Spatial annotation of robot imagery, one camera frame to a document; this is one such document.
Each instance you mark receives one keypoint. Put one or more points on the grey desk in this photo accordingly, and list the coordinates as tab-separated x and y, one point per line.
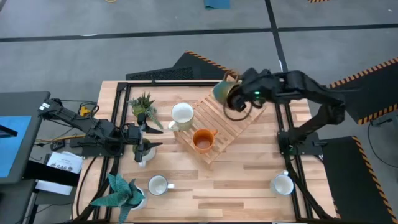
28	104

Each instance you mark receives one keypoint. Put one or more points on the small succulent in pot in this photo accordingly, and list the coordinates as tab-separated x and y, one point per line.
141	107

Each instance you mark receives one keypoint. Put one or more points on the cream mug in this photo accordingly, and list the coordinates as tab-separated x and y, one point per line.
182	113

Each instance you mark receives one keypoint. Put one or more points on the yellow plug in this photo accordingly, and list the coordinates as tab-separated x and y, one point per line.
84	111

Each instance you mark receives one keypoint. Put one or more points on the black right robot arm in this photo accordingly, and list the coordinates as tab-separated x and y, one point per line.
311	85

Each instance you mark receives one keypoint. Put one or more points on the white mug with green inside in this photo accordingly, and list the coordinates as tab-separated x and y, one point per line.
150	155

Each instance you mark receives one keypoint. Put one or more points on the black power adapter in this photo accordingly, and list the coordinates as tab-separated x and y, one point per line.
58	145

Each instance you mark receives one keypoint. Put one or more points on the orange mug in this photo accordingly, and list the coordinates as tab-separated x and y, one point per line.
203	141

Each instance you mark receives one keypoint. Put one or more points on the brown glazed mug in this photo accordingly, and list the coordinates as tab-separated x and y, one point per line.
222	90

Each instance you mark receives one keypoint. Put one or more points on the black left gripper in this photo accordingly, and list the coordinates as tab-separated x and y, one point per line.
134	135

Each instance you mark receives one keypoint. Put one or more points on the white enamel mug dark rim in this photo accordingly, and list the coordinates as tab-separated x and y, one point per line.
157	185

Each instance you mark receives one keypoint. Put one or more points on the black mat with striped edge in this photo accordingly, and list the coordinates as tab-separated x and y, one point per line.
367	93
351	186
192	68

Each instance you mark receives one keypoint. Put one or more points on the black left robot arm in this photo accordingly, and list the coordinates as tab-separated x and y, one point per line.
77	123

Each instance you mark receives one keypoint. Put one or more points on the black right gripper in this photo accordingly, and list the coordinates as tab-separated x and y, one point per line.
258	85

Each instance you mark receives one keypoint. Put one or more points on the pale blue white mug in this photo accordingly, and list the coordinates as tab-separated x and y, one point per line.
283	185

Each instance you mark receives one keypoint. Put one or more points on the blue floor mat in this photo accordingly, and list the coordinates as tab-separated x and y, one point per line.
217	3

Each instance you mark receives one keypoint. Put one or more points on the white printed paper sheet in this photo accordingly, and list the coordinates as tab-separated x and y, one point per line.
65	161

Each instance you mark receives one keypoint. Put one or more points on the teal leafy plant white pot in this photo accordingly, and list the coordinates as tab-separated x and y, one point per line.
122	194

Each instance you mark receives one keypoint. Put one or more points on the blue sheet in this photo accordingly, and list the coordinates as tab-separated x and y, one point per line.
15	149

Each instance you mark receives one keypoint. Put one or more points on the black metal table frame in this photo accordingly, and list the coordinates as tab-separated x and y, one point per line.
186	84

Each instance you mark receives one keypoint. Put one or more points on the grey stand foot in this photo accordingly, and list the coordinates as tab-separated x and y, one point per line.
384	119

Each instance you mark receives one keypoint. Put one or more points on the wooden slatted rack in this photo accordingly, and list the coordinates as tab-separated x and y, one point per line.
224	130

